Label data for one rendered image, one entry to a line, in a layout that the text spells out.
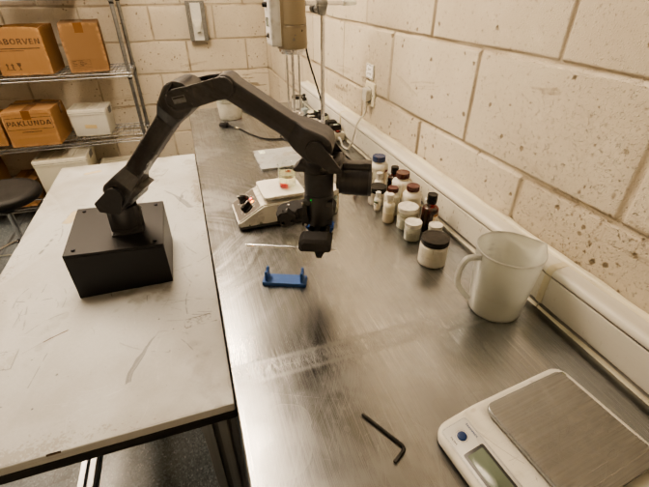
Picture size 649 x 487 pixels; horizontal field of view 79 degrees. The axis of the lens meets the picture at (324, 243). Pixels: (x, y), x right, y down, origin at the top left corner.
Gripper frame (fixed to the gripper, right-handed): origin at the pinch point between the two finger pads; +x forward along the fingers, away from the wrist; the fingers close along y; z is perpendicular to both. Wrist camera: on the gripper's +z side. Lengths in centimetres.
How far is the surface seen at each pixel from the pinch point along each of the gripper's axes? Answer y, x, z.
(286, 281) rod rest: 0.9, 10.2, 7.4
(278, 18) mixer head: -73, -37, 20
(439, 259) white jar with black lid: -8.0, 8.1, -28.0
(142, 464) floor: -1, 101, 66
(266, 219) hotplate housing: -23.9, 8.7, 17.0
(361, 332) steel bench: 14.2, 11.2, -9.7
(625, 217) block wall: 8, -13, -53
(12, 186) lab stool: -95, 37, 161
